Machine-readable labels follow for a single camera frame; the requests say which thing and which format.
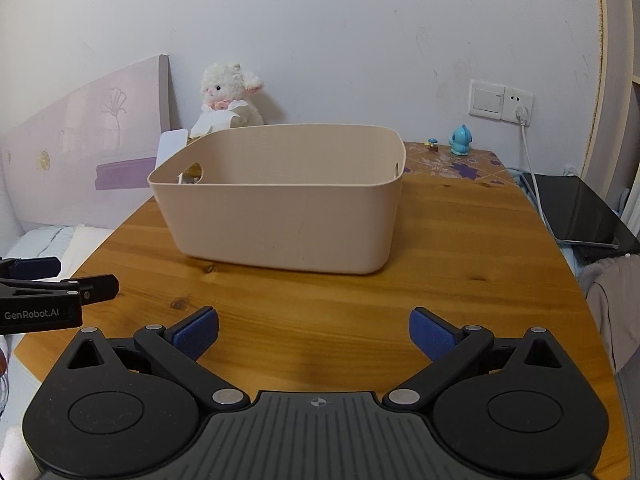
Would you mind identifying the purple star table mat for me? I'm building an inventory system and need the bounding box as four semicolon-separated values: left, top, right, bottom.
405;142;516;186

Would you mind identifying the person left hand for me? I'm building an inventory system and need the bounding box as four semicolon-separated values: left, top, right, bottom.
0;426;40;480

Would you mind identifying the white power cable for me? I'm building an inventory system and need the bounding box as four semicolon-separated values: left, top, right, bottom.
516;109;561;246

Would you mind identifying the grey clothing pile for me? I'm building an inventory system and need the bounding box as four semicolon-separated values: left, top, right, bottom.
579;253;640;376

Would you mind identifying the pink purple headboard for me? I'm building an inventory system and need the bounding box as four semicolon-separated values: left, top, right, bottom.
1;54;169;230

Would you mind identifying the blue penguin figurine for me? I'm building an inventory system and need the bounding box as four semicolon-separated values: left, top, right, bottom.
449;125;473;156

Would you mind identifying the black laptop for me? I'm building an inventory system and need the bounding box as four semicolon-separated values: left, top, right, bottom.
536;174;639;263

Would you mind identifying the white wall switch socket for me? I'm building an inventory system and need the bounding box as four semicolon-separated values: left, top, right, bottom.
469;79;535;127

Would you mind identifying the white phone stand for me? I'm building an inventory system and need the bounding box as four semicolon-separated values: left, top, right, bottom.
155;129;189;168

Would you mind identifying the white plush lamb toy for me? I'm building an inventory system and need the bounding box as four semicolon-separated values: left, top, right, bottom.
189;63;264;140

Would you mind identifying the white pillow bedding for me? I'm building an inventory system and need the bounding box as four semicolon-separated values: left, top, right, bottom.
6;224;113;281

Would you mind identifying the beige plastic storage bin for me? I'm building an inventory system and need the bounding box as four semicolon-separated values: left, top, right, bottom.
148;124;406;274

